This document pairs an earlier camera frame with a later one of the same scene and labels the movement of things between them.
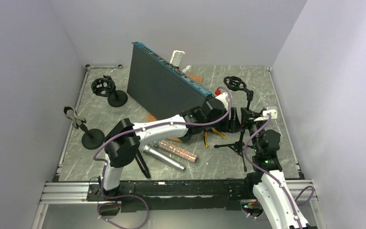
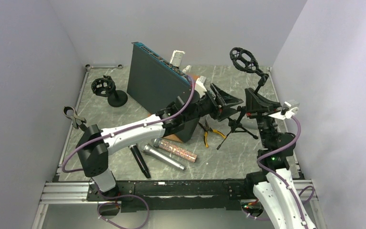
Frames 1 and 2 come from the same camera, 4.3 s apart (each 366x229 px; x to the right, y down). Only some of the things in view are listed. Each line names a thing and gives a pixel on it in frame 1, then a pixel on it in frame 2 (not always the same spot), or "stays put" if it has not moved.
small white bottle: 187,69 stays put
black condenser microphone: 143,164 stays put
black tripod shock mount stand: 235,84 → 246,61
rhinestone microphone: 175,150 stays put
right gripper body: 249,123 → 263,113
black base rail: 150,195 stays put
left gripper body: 225,125 → 211,106
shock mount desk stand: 106,87 stays put
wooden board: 150,118 stays put
